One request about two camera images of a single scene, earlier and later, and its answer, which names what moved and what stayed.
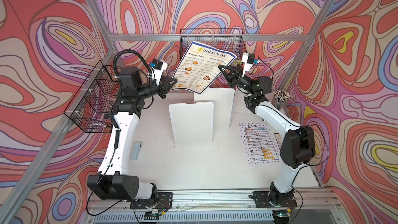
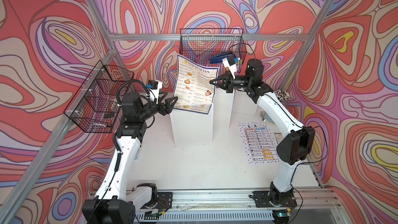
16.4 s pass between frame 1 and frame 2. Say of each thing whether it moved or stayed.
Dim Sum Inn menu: moved
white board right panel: stayed
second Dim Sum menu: stayed
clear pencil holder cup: stayed
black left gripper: moved
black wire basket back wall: stayed
